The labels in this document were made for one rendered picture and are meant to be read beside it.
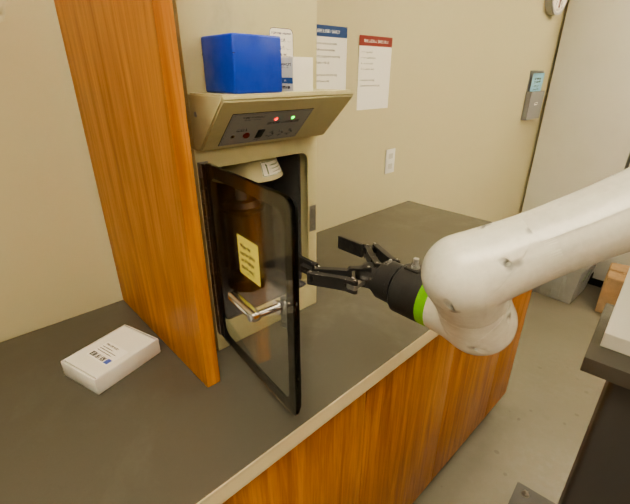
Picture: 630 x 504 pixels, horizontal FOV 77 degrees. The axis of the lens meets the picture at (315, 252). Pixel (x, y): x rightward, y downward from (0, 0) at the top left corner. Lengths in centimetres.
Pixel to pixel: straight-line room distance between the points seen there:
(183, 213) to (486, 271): 48
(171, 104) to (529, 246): 54
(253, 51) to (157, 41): 15
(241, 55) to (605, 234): 57
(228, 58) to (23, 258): 75
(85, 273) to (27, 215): 21
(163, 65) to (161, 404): 62
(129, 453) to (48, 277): 58
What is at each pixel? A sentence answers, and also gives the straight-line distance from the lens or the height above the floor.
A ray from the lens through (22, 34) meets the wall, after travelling 116.
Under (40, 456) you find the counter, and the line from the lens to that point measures 90.
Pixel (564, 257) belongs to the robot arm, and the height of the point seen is 135.
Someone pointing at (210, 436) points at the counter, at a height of 94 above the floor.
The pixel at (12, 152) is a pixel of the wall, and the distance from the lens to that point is 116.
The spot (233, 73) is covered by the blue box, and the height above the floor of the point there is 154.
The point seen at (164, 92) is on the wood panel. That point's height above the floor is 152.
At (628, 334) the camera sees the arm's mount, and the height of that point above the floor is 99.
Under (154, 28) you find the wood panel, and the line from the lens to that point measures 68.
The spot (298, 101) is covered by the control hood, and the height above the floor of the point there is 149.
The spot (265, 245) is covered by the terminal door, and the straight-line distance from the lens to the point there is 62.
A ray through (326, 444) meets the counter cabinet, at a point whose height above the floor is 79.
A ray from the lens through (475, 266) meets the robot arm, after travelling 50.
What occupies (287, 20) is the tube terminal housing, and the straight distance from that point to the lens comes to 93.
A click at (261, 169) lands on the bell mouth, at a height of 134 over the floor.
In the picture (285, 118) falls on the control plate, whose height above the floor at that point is 146.
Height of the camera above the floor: 154
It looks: 24 degrees down
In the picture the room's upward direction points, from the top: straight up
